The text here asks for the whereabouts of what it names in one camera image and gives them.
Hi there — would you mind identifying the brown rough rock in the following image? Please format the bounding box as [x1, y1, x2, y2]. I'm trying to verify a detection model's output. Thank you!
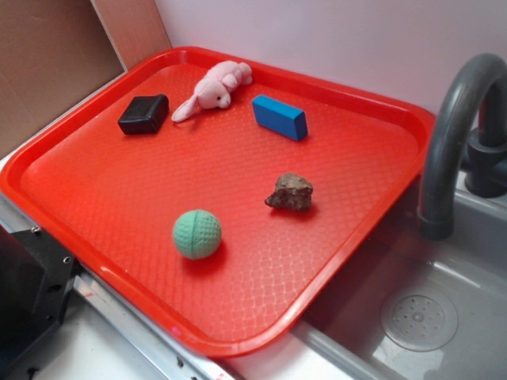
[265, 173, 314, 212]

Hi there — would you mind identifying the red plastic tray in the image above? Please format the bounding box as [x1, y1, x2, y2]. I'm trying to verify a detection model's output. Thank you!
[1, 47, 434, 358]

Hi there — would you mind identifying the green foam ball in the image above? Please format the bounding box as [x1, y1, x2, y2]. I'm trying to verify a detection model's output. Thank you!
[172, 210, 222, 260]

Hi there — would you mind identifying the blue wooden block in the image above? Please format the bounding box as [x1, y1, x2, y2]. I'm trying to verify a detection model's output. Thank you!
[252, 95, 308, 142]

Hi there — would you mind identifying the pink plush bunny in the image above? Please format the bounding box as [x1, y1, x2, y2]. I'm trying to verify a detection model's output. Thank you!
[171, 60, 253, 123]

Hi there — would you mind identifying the black rectangular block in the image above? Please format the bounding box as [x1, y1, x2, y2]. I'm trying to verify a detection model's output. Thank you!
[118, 93, 170, 135]

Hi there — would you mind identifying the grey curved faucet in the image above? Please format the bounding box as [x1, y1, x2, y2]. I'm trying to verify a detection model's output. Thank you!
[417, 53, 506, 240]

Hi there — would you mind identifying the grey plastic sink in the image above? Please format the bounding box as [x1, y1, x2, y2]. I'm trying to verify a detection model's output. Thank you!
[291, 169, 507, 380]

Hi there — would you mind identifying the round sink drain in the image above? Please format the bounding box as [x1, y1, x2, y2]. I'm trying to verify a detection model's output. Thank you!
[380, 291, 459, 352]

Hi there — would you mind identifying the brown cardboard panel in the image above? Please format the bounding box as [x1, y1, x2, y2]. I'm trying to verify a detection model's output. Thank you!
[1, 1, 171, 157]

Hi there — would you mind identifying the black metal mount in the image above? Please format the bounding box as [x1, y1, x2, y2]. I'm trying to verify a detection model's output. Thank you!
[1, 228, 76, 378]

